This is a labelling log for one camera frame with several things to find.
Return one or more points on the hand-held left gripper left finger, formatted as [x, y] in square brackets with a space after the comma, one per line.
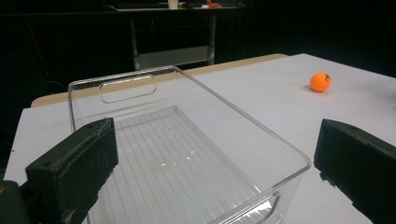
[71, 168]

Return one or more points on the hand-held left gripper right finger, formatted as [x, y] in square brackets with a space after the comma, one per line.
[358, 161]

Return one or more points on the orange ball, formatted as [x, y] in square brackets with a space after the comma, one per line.
[320, 82]

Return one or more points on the clear plastic storage bin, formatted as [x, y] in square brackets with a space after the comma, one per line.
[174, 149]

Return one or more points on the white cup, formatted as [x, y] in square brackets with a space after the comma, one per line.
[173, 4]

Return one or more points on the orange object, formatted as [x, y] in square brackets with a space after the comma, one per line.
[213, 4]

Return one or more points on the metal frame table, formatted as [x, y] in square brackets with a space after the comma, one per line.
[174, 34]

